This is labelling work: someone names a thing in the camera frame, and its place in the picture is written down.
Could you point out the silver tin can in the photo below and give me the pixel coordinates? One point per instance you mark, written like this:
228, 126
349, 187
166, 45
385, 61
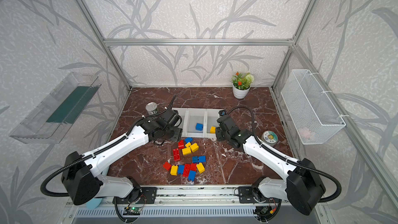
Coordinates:
152, 108

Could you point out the light blue plastic scoop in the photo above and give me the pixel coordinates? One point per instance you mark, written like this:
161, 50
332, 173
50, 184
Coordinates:
93, 203

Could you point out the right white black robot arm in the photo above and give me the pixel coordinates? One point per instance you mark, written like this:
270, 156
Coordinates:
300, 183

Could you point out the clear plastic wall shelf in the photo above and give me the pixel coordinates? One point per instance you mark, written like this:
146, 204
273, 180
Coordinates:
49, 122

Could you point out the blue lego brick top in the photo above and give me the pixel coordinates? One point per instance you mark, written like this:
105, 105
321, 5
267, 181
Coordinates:
188, 140

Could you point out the small red lego bottom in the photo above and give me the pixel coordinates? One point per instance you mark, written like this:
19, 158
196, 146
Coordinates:
193, 167

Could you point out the white middle sorting bin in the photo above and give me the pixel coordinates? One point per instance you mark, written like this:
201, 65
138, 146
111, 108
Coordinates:
193, 117

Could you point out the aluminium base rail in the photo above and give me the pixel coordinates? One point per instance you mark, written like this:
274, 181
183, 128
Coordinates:
192, 195

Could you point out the white right sorting bin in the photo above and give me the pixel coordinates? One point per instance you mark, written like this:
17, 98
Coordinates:
211, 118

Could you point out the blue lego brick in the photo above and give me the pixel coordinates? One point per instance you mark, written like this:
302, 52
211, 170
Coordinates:
199, 127
195, 159
180, 169
192, 175
188, 140
201, 159

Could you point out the white left sorting bin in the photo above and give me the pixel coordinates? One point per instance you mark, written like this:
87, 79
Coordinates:
183, 124

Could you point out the green circuit board left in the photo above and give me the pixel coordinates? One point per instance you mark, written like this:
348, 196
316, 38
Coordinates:
132, 211

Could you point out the potted plant white pot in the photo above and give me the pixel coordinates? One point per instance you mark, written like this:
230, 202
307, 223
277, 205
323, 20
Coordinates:
241, 84

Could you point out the long red lego brick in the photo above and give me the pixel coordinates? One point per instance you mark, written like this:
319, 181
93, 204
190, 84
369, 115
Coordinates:
176, 155

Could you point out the red lego brick bottom left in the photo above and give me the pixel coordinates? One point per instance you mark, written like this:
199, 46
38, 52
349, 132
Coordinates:
167, 166

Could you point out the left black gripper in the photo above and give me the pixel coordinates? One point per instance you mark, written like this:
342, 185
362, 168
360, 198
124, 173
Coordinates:
173, 134

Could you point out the white wire mesh basket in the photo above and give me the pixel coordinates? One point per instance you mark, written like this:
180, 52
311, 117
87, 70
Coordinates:
313, 114

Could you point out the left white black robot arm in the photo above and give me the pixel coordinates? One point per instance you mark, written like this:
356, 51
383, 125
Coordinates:
82, 177

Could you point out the white sorting bin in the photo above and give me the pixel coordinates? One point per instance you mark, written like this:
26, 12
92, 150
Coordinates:
211, 118
193, 117
183, 124

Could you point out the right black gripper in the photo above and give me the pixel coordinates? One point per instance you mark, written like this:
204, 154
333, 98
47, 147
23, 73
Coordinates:
219, 132

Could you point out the red lego brick top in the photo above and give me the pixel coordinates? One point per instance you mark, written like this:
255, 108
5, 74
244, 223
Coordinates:
181, 144

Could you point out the long red lego bottom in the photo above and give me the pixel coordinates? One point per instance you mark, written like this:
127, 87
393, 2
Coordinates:
186, 170

